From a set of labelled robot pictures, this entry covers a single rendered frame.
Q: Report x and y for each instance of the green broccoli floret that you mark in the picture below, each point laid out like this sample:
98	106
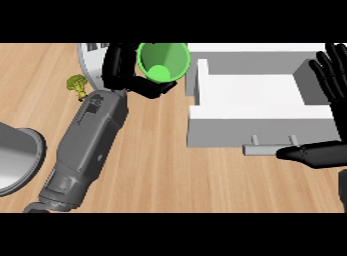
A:
76	85

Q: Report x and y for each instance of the white cabinet body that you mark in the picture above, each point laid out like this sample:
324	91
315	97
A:
265	56

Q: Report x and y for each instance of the green cup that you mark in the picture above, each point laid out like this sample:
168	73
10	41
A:
163	61

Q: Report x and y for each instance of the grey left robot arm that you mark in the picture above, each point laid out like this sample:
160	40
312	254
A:
85	150

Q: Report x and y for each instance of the grey metal pot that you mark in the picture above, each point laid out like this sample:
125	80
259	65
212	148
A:
8	156

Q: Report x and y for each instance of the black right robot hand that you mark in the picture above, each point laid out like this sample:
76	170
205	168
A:
339	100

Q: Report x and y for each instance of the white open drawer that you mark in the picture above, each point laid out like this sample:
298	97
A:
259	103

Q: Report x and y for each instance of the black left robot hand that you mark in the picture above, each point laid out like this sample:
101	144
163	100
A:
116	71

